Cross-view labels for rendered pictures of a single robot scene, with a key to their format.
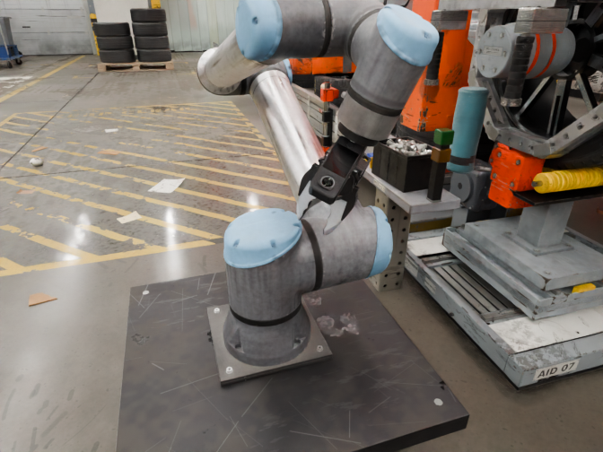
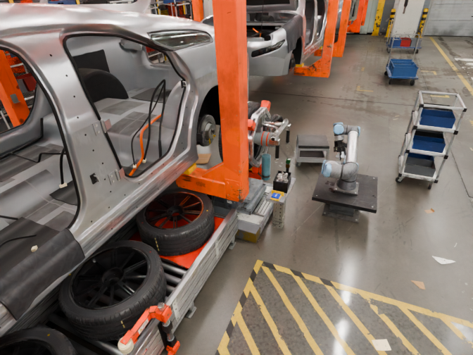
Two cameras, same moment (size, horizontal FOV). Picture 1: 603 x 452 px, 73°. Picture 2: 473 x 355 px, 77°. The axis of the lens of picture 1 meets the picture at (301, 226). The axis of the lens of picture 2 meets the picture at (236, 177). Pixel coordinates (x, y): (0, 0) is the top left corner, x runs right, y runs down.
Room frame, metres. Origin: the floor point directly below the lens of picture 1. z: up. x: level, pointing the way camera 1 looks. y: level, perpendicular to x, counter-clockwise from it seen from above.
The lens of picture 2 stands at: (3.31, 0.88, 2.11)
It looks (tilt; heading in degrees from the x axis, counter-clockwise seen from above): 33 degrees down; 222
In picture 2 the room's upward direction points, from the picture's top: 2 degrees counter-clockwise
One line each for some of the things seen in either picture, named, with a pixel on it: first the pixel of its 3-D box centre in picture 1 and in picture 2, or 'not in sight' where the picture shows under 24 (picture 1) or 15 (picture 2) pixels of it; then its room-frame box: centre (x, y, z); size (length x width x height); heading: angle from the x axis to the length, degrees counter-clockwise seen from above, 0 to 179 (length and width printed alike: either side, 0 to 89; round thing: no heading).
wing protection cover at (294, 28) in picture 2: not in sight; (291, 33); (-1.53, -2.04, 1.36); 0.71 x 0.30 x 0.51; 16
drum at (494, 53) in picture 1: (524, 51); (266, 139); (1.19, -0.60, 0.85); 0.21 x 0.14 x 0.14; 106
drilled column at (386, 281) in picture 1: (389, 236); (279, 208); (1.33, -0.33, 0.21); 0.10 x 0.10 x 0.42; 16
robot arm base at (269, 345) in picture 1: (266, 315); (347, 181); (0.69, 0.07, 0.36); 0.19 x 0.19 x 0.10
